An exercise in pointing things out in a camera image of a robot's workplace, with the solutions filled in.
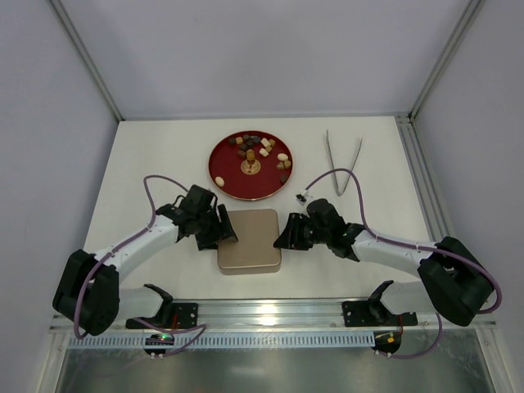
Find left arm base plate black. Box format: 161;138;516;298
140;302;199;330

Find tan barrel chocolate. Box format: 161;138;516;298
246;150;255;163

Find round mount black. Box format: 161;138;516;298
372;330;404;357
144;333;174;360

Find aluminium rail front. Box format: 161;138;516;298
48;295;497;335

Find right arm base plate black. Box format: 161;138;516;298
341;299;418;328

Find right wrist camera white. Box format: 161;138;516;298
296;190;309;206

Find left round mount black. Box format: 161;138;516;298
144;333;174;360

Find gold tin lid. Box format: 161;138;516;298
217;209;282;267

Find round red tray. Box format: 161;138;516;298
208;130;294;201

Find metal tongs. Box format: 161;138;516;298
325;129;364;198

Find perforated cable duct strip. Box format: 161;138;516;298
69;331;374;350

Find aluminium frame post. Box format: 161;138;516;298
47;0;124;123
409;0;486;123

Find gold square tin box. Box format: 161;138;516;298
219;264;281;276

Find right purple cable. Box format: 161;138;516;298
300;168;504;360

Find right round mount black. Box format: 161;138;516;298
372;330;404;357

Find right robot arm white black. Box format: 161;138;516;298
273;198;495;327

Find aluminium rail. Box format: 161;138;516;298
395;114;456;242
48;295;497;335

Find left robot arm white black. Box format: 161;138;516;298
52;185;237;339

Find aluminium frame post right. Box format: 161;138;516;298
409;0;486;123

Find aluminium frame post left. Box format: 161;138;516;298
47;0;124;123

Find aluminium rail right side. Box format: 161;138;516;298
395;114;456;242

